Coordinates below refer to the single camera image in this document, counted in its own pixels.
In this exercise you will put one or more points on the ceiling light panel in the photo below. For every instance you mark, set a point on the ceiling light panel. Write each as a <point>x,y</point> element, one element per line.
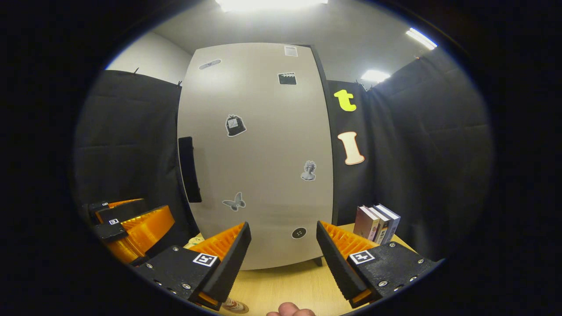
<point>272,4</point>
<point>375,75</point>
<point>420,38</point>

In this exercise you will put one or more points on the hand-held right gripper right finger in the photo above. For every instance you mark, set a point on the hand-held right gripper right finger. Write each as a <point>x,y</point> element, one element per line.
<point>338,263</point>

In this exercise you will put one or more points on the pale yellow plush toy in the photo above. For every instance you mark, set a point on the pale yellow plush toy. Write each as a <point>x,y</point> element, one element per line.
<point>195,241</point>

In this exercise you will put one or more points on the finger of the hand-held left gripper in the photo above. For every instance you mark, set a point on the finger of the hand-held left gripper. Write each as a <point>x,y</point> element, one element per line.
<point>145,232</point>
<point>127,213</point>

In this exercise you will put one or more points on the white cover book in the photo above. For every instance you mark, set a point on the white cover book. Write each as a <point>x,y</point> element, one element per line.
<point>383,228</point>

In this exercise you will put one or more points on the grey cabinet door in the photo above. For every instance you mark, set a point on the grey cabinet door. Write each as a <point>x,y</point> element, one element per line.
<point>263,145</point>

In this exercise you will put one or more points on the black backdrop cloth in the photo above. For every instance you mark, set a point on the black backdrop cloth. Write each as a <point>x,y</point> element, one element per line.
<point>417,153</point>

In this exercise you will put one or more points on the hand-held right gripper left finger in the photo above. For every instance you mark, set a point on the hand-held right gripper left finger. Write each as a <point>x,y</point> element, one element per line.
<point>230,263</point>

